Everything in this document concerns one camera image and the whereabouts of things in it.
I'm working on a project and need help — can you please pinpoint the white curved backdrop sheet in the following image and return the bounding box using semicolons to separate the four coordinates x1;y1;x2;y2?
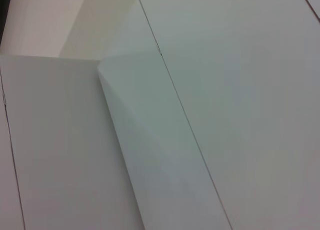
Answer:
96;49;235;230

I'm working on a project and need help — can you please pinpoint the dark vertical edge strip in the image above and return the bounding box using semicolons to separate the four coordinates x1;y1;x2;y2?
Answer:
0;0;11;44

